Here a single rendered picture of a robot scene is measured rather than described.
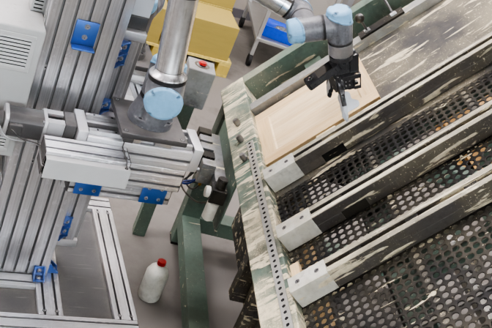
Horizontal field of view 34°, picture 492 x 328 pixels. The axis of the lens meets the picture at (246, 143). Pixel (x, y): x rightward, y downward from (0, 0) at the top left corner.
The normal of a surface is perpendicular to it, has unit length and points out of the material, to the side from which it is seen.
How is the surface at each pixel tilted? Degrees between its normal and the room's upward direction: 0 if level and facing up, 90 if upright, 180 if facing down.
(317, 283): 90
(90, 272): 0
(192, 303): 0
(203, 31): 90
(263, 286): 54
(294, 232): 90
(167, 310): 0
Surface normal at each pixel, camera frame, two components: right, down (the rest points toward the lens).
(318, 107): -0.55, -0.69
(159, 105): 0.03, 0.61
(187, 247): 0.36, -0.82
